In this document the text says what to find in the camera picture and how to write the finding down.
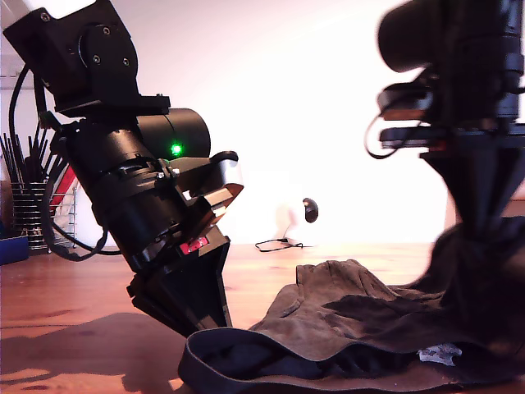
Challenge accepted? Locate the black security camera cable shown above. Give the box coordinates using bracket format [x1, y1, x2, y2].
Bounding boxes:
[254, 237, 305, 252]

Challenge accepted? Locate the blue box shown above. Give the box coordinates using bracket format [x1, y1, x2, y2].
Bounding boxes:
[0, 236, 30, 266]

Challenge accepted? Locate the white security camera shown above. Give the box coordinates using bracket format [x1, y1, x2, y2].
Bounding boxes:
[282, 198, 321, 247]

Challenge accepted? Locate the wire utensil holder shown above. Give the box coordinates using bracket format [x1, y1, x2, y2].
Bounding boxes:
[10, 182, 78, 252]

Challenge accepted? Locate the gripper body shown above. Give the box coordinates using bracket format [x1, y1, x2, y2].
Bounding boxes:
[379, 117, 525, 160]
[90, 171, 231, 275]

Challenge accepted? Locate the red packet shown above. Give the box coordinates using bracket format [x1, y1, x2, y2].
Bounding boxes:
[51, 167, 79, 206]

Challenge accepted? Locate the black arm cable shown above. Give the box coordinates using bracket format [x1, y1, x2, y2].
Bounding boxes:
[8, 65, 122, 262]

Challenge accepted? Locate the white paper packet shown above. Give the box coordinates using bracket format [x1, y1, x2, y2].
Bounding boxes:
[52, 204, 77, 238]

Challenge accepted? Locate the grey underwear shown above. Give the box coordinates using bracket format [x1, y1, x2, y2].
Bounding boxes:
[178, 217, 525, 389]

